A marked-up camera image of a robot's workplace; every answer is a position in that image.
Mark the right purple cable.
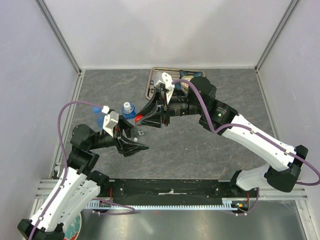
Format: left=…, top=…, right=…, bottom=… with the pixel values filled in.
left=171, top=79, right=320, bottom=217

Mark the metal tray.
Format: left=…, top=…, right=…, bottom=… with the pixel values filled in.
left=145, top=67, right=206, bottom=100

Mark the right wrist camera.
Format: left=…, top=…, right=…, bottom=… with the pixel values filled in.
left=153, top=71, right=175, bottom=104

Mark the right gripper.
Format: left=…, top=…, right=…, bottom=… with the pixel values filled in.
left=136, top=87, right=205, bottom=130

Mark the blue star-shaped plate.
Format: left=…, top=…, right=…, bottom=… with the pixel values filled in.
left=175, top=70, right=203, bottom=93

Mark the purple cable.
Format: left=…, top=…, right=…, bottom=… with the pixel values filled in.
left=28, top=100, right=136, bottom=240
left=171, top=79, right=320, bottom=217

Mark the red bottle cap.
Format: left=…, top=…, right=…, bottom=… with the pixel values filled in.
left=135, top=115, right=143, bottom=122

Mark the clear unlabelled plastic bottle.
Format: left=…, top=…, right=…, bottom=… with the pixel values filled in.
left=130, top=126, right=147, bottom=142

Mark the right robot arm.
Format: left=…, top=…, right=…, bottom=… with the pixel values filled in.
left=135, top=73, right=308, bottom=197

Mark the white bottle cap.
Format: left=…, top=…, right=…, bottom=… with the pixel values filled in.
left=123, top=102, right=131, bottom=111

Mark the white cable duct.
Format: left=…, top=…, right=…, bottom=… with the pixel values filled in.
left=84, top=199, right=251, bottom=212

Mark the red floral plate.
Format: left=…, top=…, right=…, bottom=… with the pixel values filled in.
left=64, top=213, right=82, bottom=240

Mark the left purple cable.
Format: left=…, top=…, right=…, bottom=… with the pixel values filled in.
left=28, top=100, right=136, bottom=240

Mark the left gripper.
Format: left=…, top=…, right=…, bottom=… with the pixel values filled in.
left=88, top=114, right=149, bottom=156

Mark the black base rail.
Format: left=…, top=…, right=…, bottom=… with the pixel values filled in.
left=99, top=178, right=235, bottom=206

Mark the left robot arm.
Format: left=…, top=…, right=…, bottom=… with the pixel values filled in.
left=17, top=116, right=149, bottom=240

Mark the patterned small bowl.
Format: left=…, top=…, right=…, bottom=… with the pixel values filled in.
left=180, top=75, right=194, bottom=91

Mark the blue tinted plastic bottle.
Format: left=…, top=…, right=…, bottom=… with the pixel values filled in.
left=92, top=106, right=105, bottom=130

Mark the labelled clear water bottle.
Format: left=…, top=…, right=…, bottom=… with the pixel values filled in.
left=121, top=102, right=137, bottom=120

